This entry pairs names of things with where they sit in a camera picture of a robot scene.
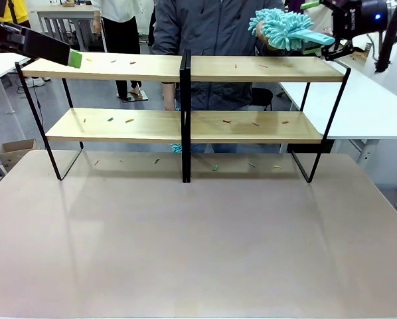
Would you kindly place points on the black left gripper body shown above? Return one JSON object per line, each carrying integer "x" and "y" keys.
{"x": 2, "y": 30}

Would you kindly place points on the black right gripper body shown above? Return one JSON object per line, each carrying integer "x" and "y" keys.
{"x": 349, "y": 18}

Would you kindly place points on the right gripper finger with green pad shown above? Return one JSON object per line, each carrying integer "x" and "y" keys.
{"x": 309, "y": 5}
{"x": 334, "y": 51}

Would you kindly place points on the person's left hand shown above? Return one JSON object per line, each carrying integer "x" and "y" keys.
{"x": 261, "y": 32}

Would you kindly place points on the person's right hand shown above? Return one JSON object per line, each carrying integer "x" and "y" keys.
{"x": 169, "y": 104}

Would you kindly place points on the person in yellow shirt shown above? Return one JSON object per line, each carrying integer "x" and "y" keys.
{"x": 17, "y": 10}

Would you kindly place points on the grey background table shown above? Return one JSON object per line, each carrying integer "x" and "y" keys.
{"x": 62, "y": 11}

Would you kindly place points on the large white table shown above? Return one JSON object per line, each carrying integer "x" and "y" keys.
{"x": 358, "y": 106}

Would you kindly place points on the person white shirt black trousers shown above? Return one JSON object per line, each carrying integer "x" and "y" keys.
{"x": 119, "y": 30}

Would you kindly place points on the black chair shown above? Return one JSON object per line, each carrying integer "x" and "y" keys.
{"x": 262, "y": 98}

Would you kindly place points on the shiny metal floor plate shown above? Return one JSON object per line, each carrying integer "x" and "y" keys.
{"x": 136, "y": 97}

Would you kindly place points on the person in grey jacket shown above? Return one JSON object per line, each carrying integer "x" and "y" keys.
{"x": 211, "y": 26}

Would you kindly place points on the brown cardboard box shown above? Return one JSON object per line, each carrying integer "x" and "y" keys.
{"x": 16, "y": 154}

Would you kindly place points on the wooden shelf black metal frame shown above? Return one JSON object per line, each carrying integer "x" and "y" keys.
{"x": 102, "y": 71}
{"x": 268, "y": 74}

